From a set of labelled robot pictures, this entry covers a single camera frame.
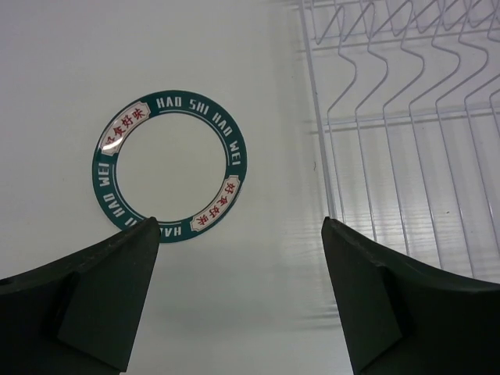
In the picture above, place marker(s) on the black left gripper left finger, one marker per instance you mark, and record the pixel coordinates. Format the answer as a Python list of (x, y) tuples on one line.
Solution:
[(79, 314)]

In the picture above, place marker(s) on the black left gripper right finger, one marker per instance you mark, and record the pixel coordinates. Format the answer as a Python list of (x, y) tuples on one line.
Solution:
[(402, 316)]

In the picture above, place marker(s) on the green rimmed white plate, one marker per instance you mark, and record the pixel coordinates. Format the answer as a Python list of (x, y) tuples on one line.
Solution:
[(175, 155)]

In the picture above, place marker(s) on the white wire dish rack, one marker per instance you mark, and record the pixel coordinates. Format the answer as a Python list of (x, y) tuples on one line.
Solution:
[(406, 103)]

